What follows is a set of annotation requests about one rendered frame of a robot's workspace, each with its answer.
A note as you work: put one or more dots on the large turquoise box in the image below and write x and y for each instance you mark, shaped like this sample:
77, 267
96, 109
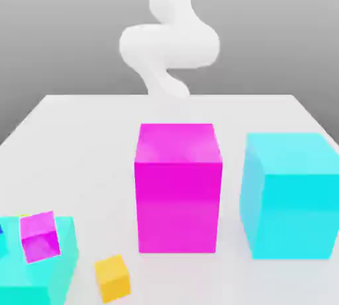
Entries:
34, 281

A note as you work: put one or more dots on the small magenta cube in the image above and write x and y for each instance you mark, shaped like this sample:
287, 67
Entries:
39, 238

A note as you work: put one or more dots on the large magenta box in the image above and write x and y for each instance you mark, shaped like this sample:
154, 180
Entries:
177, 199

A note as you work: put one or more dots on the large cyan box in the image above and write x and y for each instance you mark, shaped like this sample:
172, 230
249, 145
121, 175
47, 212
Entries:
294, 209

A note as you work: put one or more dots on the small yellow cube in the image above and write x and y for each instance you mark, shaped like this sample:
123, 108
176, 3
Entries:
112, 279
23, 215

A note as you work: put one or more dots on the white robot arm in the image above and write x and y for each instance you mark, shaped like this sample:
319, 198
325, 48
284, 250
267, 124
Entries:
169, 45

